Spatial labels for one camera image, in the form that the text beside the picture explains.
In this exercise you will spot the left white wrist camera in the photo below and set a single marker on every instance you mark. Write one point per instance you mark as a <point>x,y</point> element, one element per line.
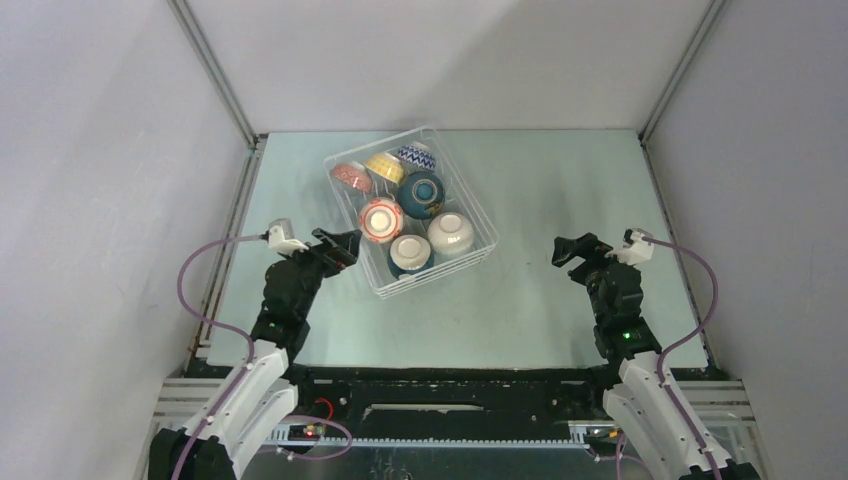
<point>281,238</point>

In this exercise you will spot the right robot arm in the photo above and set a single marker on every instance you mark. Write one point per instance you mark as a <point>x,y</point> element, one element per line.
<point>640,393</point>

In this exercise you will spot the plain white bowl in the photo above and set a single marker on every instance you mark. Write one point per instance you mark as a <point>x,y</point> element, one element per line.
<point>451,234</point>

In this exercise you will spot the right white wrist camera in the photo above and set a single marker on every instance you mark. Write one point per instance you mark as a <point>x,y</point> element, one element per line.
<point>637,248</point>

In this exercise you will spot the aluminium frame rail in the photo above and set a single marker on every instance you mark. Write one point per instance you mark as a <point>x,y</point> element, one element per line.
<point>209,62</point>

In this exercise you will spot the dark teal bowl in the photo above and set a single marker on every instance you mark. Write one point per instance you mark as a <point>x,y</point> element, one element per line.
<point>422,195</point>

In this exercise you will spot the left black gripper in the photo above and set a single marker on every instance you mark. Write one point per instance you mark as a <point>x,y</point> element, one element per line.
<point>336,252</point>

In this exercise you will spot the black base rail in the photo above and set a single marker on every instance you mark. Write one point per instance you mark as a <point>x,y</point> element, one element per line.
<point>384,404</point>

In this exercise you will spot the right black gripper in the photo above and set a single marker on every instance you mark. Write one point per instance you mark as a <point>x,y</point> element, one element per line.
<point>565,249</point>

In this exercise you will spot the white bowl red rings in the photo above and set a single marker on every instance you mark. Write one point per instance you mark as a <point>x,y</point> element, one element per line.
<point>381,220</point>

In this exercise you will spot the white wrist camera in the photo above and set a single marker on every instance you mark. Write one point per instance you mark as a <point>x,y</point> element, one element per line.
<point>637,248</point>
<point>281,238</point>

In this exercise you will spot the yellow patterned bowl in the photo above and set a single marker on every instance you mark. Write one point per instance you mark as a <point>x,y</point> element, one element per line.
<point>387,167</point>

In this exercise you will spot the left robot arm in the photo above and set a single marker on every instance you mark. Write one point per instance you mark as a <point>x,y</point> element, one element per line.
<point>220,440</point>

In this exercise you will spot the white and navy bowl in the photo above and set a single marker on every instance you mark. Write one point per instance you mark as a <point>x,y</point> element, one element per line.
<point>409,255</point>

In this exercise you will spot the blue zigzag orange-inside bowl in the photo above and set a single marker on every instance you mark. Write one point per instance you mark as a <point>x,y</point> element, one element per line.
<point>417,155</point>

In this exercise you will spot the white wire dish rack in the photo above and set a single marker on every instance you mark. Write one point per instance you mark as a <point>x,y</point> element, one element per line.
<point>381,219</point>

